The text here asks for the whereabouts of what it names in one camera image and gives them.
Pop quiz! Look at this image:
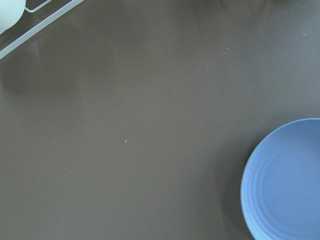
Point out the blue round plate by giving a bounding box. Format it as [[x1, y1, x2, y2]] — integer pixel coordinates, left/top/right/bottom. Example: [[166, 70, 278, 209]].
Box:
[[240, 118, 320, 240]]

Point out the white wire cup rack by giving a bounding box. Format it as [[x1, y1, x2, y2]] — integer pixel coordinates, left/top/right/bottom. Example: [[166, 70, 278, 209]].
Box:
[[0, 0, 82, 59]]

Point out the pale green cup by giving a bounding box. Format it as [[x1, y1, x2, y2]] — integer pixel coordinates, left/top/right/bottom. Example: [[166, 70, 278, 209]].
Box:
[[0, 0, 26, 34]]

